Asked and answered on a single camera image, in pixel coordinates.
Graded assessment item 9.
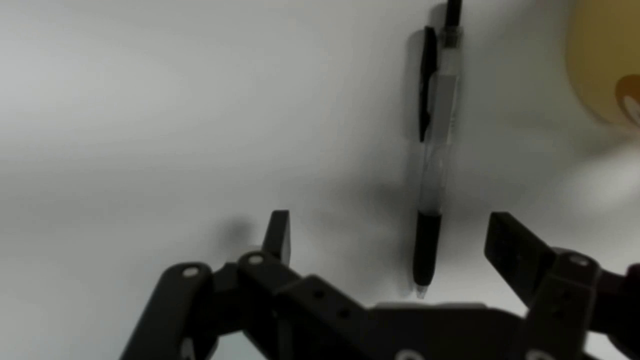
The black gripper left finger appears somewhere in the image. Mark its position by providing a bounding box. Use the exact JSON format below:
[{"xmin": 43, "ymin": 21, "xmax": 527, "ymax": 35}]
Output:
[{"xmin": 261, "ymin": 211, "xmax": 289, "ymax": 265}]

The black clear ballpoint pen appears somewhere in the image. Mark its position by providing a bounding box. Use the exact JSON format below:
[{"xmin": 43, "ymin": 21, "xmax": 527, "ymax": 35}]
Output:
[{"xmin": 412, "ymin": 0, "xmax": 461, "ymax": 296}]

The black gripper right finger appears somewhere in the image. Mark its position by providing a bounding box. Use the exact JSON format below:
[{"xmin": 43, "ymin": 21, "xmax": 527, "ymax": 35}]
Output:
[{"xmin": 484, "ymin": 213, "xmax": 556, "ymax": 304}]

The yellow ceramic mug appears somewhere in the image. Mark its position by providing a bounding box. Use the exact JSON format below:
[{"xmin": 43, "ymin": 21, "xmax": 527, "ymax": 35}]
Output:
[{"xmin": 566, "ymin": 0, "xmax": 640, "ymax": 130}]

